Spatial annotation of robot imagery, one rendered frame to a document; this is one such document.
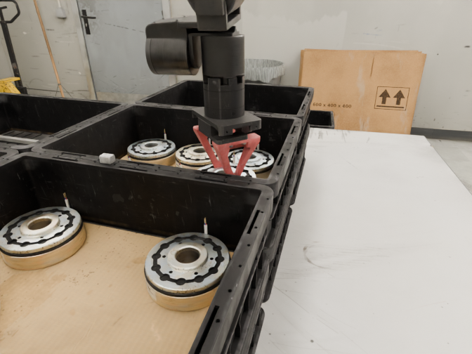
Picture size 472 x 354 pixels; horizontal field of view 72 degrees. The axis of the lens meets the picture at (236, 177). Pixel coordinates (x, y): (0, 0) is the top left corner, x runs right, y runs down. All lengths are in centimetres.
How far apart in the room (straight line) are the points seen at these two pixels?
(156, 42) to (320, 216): 52
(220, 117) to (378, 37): 300
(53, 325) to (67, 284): 6
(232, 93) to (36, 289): 34
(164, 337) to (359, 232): 50
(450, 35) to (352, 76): 85
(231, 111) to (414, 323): 42
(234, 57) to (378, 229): 51
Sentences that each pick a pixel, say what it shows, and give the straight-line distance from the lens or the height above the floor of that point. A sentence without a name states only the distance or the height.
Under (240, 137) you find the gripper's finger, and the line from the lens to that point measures 44.
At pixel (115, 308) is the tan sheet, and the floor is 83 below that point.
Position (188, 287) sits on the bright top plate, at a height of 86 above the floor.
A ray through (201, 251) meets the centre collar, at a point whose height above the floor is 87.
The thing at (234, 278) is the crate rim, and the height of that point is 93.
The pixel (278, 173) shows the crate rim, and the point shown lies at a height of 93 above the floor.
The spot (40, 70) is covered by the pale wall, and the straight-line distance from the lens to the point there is 463.
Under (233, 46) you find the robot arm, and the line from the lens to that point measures 43.
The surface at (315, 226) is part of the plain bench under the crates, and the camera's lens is 75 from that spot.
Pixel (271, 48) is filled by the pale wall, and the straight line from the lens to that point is 339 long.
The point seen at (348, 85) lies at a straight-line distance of 323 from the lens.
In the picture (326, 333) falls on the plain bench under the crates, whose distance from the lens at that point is 55.
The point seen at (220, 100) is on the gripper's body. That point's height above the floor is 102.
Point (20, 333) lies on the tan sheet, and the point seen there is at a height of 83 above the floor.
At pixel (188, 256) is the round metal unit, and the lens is 42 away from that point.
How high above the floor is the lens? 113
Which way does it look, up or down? 28 degrees down
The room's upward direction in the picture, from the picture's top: straight up
